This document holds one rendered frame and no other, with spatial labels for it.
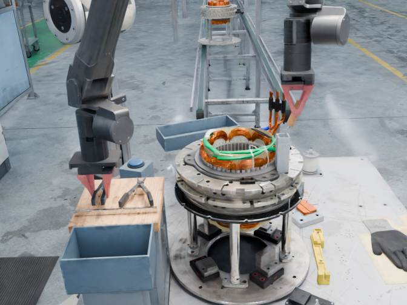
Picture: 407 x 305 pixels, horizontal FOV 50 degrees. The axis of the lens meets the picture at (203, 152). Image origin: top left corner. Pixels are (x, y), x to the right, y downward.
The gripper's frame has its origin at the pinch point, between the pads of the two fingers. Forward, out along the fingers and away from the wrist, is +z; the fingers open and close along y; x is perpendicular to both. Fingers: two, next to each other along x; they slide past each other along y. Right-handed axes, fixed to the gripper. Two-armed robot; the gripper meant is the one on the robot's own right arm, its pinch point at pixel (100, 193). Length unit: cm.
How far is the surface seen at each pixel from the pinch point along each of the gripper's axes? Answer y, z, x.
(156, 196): 12.0, 2.7, 2.8
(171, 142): 14.4, 3.2, 36.4
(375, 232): 74, 28, 21
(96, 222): -0.1, 3.2, -6.5
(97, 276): 1.8, 7.8, -18.3
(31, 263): -72, 106, 116
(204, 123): 25, 3, 51
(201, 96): 27, 28, 167
